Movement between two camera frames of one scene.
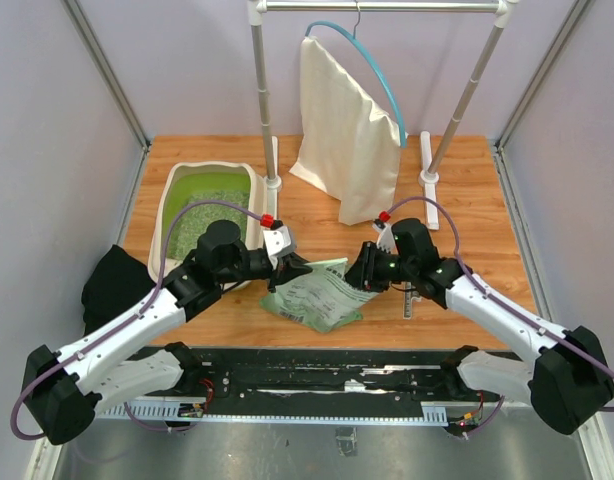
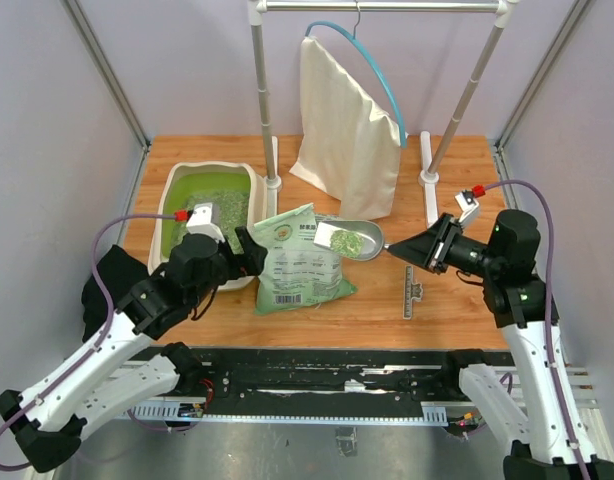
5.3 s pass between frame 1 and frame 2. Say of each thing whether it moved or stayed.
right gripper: moved
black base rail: stayed
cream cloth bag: stayed
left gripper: moved
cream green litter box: stayed
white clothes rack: stayed
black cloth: stayed
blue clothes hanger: stayed
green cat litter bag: moved
